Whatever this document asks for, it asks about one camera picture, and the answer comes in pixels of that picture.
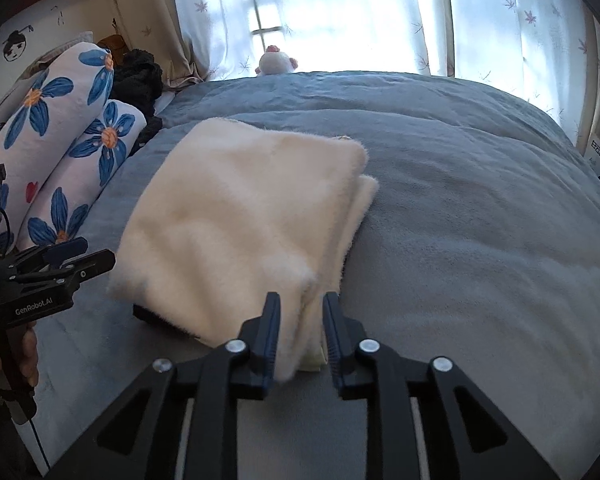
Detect black cable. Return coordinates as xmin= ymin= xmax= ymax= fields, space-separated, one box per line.
xmin=25 ymin=405 xmax=51 ymax=476

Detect blue-grey plush blanket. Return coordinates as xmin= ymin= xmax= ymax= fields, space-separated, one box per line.
xmin=17 ymin=70 xmax=600 ymax=480

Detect face wall sticker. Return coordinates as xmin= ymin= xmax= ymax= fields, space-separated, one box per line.
xmin=2 ymin=25 xmax=33 ymax=63

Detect cream fluffy cardigan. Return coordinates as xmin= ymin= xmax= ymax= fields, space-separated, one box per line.
xmin=106 ymin=117 xmax=381 ymax=383

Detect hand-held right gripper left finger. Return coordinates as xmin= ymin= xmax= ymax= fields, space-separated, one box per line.
xmin=45 ymin=291 xmax=282 ymax=480

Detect blue flower pillows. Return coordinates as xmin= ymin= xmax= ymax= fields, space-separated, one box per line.
xmin=0 ymin=42 xmax=148 ymax=261

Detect person's left hand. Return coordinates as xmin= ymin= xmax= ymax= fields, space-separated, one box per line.
xmin=0 ymin=321 xmax=40 ymax=401

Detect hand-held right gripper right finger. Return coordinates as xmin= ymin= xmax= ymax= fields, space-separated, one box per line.
xmin=322 ymin=291 xmax=561 ymax=480

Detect grey pillow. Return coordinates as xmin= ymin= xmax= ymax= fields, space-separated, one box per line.
xmin=0 ymin=30 xmax=96 ymax=136

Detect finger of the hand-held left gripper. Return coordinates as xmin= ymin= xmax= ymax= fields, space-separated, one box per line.
xmin=10 ymin=249 xmax=117 ymax=286
xmin=10 ymin=237 xmax=88 ymax=274

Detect beige curtain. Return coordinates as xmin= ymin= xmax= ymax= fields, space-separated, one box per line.
xmin=75 ymin=0 xmax=211 ymax=88

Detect pile of dark clothes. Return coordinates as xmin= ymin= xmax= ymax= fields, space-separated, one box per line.
xmin=111 ymin=48 xmax=165 ymax=156

